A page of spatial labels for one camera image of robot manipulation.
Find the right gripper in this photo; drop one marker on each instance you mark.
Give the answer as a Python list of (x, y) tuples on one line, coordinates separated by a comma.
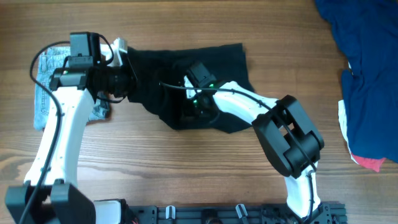
[(187, 113)]

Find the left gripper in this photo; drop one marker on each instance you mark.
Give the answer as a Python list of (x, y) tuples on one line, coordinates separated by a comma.
[(133, 82)]

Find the black t-shirt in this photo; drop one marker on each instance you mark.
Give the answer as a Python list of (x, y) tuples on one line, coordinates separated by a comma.
[(160, 75)]

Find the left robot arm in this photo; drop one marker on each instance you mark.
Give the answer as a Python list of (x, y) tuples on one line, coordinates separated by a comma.
[(49, 193)]

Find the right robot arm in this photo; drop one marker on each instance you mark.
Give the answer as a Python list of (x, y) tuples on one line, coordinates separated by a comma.
[(287, 136)]

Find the folded light blue jeans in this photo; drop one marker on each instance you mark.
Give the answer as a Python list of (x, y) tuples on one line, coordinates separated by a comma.
[(51, 59)]

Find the white garment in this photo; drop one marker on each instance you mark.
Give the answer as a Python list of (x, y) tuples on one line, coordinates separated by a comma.
[(343, 125)]

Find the dark blue garment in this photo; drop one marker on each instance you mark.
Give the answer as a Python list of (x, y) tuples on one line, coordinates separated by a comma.
[(366, 33)]

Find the red garment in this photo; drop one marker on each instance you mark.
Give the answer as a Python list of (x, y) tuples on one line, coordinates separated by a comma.
[(372, 164)]

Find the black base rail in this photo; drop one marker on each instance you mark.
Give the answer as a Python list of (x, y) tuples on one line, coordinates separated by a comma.
[(278, 213)]

